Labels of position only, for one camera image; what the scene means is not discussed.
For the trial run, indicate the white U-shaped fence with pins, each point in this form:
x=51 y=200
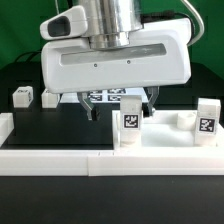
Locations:
x=122 y=162

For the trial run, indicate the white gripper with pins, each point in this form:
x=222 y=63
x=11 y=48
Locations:
x=90 y=51

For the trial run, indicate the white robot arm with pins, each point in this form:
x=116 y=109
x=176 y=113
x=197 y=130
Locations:
x=106 y=44

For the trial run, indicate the white sheet with markers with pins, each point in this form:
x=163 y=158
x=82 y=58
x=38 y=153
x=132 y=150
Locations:
x=106 y=96

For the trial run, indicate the white square table top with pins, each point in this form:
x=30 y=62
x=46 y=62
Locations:
x=167 y=128

